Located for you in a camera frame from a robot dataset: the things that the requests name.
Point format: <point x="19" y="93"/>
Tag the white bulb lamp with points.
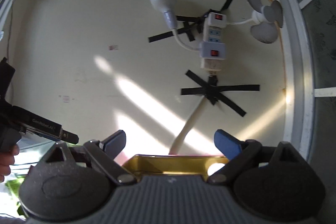
<point x="166" y="8"/>

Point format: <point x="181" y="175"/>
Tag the white power strip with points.
<point x="212" y="48"/>

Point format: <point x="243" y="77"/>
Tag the pink macaron biscuit tin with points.
<point x="141" y="165"/>

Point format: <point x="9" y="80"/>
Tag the person's left hand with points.
<point x="6" y="160"/>

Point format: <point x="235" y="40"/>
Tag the white window frame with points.
<point x="300" y="90"/>

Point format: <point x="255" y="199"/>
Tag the white mini fan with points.
<point x="266" y="18"/>

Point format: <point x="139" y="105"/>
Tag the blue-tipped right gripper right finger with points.
<point x="241" y="155"/>

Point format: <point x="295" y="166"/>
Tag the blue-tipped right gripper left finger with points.
<point x="102" y="155"/>

